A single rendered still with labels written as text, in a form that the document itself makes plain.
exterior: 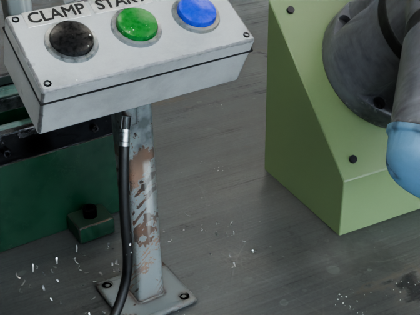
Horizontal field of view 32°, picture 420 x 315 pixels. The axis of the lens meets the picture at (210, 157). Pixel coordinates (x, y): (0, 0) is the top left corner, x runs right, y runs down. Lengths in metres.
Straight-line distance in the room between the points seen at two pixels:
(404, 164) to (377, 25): 0.20
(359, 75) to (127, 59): 0.29
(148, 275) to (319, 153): 0.22
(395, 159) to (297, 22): 0.26
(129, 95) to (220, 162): 0.36
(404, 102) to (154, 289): 0.27
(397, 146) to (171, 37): 0.19
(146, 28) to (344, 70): 0.27
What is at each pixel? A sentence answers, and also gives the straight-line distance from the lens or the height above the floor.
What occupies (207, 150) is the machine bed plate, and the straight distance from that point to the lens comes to 0.90.
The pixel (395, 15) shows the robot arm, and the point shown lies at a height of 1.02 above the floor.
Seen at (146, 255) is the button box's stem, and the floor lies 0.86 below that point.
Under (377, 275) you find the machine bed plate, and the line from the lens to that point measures 0.72.
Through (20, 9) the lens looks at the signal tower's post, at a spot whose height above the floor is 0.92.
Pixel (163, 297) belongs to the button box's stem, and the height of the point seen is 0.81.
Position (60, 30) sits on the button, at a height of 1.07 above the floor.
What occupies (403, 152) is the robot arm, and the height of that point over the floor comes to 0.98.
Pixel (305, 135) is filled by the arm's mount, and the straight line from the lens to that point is 0.76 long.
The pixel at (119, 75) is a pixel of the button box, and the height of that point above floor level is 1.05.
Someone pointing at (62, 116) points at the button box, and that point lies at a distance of 0.52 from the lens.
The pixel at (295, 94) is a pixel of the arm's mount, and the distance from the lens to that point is 0.76.
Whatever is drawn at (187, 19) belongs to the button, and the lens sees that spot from 0.54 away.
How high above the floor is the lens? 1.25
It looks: 30 degrees down
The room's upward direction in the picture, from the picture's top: 1 degrees counter-clockwise
